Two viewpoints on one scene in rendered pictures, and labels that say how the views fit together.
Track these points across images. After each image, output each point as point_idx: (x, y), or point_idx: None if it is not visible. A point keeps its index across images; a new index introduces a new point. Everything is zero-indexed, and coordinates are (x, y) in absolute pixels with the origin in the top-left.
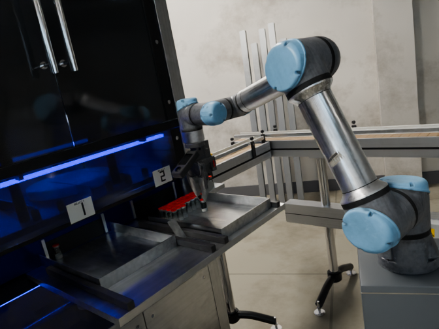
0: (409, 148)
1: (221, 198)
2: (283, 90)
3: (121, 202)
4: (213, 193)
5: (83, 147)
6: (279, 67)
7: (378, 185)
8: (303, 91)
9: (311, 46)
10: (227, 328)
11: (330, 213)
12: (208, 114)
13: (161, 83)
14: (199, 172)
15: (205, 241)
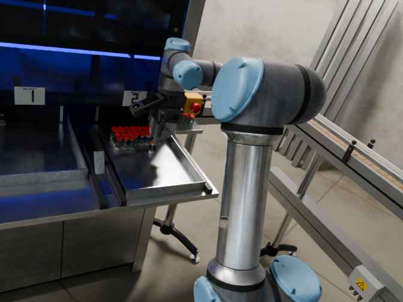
0: (399, 206)
1: (176, 148)
2: (214, 116)
3: (78, 105)
4: (173, 139)
5: (53, 39)
6: (223, 88)
7: (246, 278)
8: (230, 132)
9: (274, 84)
10: (146, 240)
11: (296, 204)
12: (178, 74)
13: (176, 7)
14: (158, 118)
15: (110, 191)
